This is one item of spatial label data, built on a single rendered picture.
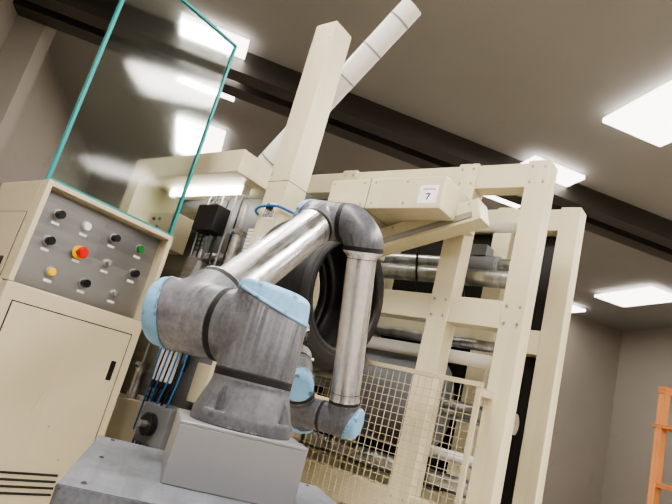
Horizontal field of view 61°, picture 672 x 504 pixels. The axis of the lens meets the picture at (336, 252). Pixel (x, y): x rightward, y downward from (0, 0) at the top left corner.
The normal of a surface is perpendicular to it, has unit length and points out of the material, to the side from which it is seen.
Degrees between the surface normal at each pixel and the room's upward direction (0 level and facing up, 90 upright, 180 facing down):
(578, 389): 90
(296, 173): 90
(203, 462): 90
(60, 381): 90
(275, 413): 70
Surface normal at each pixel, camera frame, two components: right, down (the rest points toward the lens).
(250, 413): 0.33, -0.48
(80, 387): 0.78, 0.04
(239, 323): -0.35, -0.31
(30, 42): 0.28, -0.18
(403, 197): -0.58, -0.35
